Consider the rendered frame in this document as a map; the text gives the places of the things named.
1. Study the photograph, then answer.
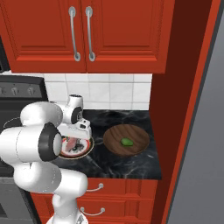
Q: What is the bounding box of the grey fridge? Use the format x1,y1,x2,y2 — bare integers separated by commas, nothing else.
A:
165,11,224,224

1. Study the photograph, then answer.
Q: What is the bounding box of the pink raw steak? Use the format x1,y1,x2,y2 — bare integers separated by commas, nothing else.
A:
64,138,78,153

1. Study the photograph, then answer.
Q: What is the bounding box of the green avocado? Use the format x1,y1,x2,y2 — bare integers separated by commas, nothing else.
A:
120,137,135,148

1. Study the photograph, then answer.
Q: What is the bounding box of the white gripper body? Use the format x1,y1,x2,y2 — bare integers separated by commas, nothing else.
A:
57,123,93,142

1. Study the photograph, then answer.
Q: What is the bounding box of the tall red cabinet panel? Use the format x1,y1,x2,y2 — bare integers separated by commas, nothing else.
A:
148,0,223,224

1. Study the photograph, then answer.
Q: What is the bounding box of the black stove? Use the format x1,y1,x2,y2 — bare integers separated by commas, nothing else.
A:
0,73,49,224

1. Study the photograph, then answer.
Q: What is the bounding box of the dark range hood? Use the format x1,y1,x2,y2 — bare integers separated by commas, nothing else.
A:
0,36,11,74

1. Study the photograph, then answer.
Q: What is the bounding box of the red drawer front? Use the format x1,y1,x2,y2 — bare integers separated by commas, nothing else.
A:
86,178,158,200
74,198,156,219

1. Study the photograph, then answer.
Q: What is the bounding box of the silver cupboard door handle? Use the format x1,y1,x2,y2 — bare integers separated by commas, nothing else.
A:
68,5,82,62
84,5,97,62

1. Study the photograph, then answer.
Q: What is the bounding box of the silver drawer handle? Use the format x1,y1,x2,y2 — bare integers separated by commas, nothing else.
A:
86,182,105,193
80,206,106,216

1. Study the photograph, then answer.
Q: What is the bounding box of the brown wooden plate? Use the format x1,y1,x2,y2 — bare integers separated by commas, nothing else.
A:
102,123,151,158

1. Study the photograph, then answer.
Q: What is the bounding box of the red cupboard door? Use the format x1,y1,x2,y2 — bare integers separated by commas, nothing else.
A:
80,0,176,74
0,0,88,74

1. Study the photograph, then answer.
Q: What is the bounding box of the white plate with red rim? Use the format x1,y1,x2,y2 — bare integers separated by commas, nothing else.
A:
59,135,95,160

